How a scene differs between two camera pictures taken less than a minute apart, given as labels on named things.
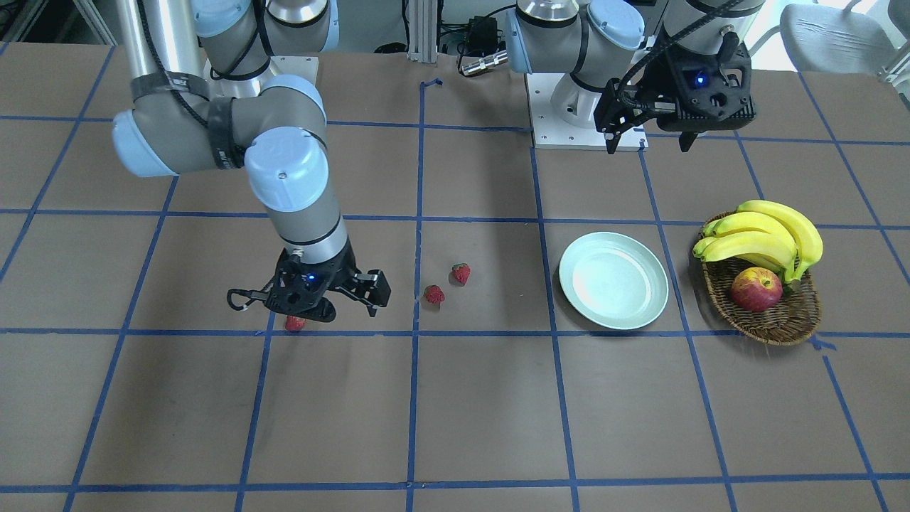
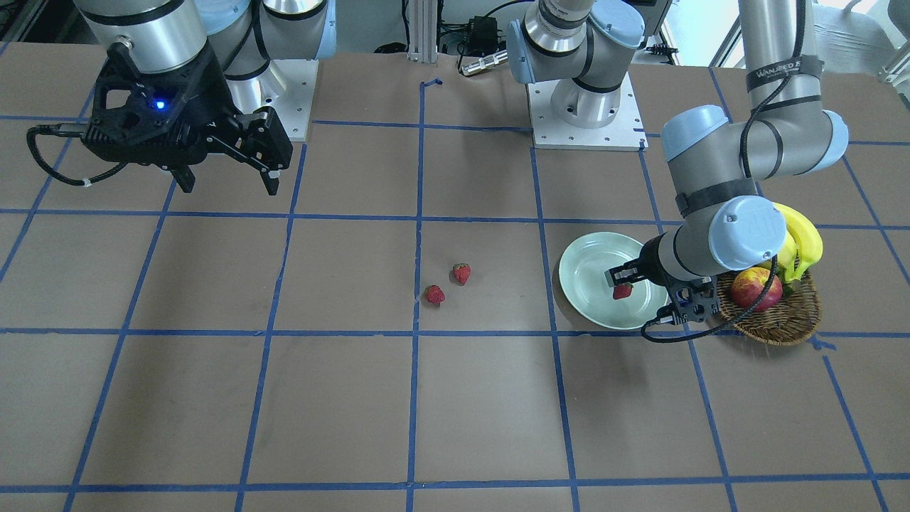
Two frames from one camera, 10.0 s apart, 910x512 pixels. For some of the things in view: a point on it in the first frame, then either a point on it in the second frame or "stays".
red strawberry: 434,294 stays
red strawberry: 293,323 to 622,291
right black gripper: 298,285 to 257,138
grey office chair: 822,39 stays
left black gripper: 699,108 to 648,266
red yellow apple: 756,289 stays
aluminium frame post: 422,30 stays
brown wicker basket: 795,317 stays
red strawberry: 462,272 stays
